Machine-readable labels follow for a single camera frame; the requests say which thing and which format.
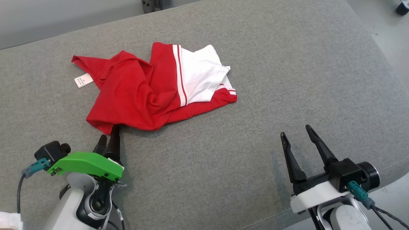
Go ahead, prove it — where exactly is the camera cable teal plug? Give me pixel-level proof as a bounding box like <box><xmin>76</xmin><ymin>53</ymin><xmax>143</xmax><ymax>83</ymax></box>
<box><xmin>348</xmin><ymin>180</ymin><xmax>409</xmax><ymax>230</ymax></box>
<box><xmin>17</xmin><ymin>157</ymin><xmax>51</xmax><ymax>214</ymax></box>

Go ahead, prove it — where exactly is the red white striped shirt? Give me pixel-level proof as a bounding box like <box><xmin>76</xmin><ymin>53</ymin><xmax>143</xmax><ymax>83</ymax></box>
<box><xmin>71</xmin><ymin>42</ymin><xmax>237</xmax><ymax>135</ymax></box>

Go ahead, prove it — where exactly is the right camera cable teal plug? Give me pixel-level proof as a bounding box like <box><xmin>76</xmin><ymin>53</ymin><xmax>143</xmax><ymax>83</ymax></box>
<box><xmin>348</xmin><ymin>180</ymin><xmax>409</xmax><ymax>230</ymax></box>

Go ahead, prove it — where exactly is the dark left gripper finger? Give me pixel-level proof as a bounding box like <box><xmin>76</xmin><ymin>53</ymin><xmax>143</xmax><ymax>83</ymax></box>
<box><xmin>104</xmin><ymin>125</ymin><xmax>121</xmax><ymax>162</ymax></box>
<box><xmin>93</xmin><ymin>134</ymin><xmax>108</xmax><ymax>155</ymax></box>

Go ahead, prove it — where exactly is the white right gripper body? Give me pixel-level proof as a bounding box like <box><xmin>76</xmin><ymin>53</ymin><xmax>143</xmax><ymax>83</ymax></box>
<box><xmin>290</xmin><ymin>172</ymin><xmax>352</xmax><ymax>214</ymax></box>

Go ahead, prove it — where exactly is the black round object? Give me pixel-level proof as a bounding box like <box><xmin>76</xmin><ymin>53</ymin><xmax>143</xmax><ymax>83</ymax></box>
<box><xmin>396</xmin><ymin>0</ymin><xmax>409</xmax><ymax>16</ymax></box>

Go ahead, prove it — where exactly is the grey metal post with bracket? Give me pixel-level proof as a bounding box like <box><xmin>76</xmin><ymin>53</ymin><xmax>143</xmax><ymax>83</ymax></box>
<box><xmin>141</xmin><ymin>0</ymin><xmax>174</xmax><ymax>14</ymax></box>

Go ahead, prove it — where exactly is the left camera cable teal plug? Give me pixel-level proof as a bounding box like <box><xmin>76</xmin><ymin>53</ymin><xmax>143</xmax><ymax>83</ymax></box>
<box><xmin>17</xmin><ymin>157</ymin><xmax>51</xmax><ymax>214</ymax></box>

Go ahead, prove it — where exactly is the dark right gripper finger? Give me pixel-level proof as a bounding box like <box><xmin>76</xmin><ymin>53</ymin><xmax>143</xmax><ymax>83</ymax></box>
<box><xmin>281</xmin><ymin>132</ymin><xmax>306</xmax><ymax>183</ymax></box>
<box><xmin>305</xmin><ymin>125</ymin><xmax>338</xmax><ymax>171</ymax></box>

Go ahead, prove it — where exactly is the white crumpled wrap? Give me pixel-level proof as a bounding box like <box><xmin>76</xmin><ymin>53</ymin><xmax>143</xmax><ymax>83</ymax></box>
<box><xmin>0</xmin><ymin>212</ymin><xmax>23</xmax><ymax>230</ymax></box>

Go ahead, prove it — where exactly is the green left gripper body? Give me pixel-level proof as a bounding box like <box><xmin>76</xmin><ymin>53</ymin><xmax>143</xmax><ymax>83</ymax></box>
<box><xmin>47</xmin><ymin>152</ymin><xmax>124</xmax><ymax>182</ymax></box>

